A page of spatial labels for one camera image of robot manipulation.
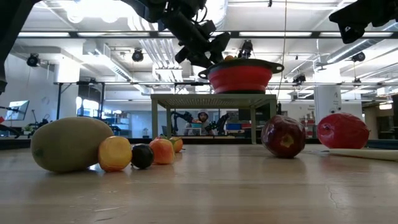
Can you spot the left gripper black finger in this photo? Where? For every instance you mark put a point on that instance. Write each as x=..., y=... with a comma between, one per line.
x=219, y=43
x=199, y=60

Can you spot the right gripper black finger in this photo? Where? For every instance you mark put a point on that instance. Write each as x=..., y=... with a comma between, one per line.
x=351, y=23

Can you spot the red collapsible colander bowl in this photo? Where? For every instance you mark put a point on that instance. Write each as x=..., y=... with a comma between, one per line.
x=239, y=77

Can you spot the small yellow orange peach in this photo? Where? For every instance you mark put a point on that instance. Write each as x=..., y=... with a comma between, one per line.
x=115, y=154
x=161, y=151
x=178, y=144

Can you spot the bright red round fruit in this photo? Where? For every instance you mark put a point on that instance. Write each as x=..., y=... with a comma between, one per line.
x=342, y=130

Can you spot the dark purple plum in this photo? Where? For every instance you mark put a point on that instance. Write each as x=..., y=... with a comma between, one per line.
x=142, y=156

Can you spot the dark red bell pepper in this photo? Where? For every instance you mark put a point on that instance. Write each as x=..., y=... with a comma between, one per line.
x=283, y=137

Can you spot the olive green oval fruit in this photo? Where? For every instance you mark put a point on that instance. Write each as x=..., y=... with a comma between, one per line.
x=68, y=144

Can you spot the black tabletop robot arm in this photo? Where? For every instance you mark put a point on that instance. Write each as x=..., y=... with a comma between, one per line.
x=182, y=117
x=221, y=121

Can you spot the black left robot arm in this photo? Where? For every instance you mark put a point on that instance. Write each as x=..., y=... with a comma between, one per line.
x=12, y=25

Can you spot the black rig crossbar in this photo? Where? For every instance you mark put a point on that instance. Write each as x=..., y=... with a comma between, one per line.
x=234, y=34

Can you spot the black ceiling spotlight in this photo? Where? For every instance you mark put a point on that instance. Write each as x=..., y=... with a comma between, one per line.
x=33, y=60
x=358, y=57
x=137, y=56
x=299, y=78

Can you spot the pale green perforated metal shelf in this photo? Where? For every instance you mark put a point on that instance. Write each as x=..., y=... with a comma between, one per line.
x=211, y=101

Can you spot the person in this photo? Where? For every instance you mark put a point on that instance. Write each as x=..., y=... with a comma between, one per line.
x=203, y=119

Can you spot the grey computer monitor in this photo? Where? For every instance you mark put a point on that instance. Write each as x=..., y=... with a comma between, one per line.
x=18, y=109

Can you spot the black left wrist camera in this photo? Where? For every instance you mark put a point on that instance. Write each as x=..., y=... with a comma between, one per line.
x=206, y=29

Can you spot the black hanging camera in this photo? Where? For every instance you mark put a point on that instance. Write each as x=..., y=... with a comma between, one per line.
x=245, y=49

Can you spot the silver ceiling air duct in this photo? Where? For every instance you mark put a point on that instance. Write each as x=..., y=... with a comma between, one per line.
x=222, y=15

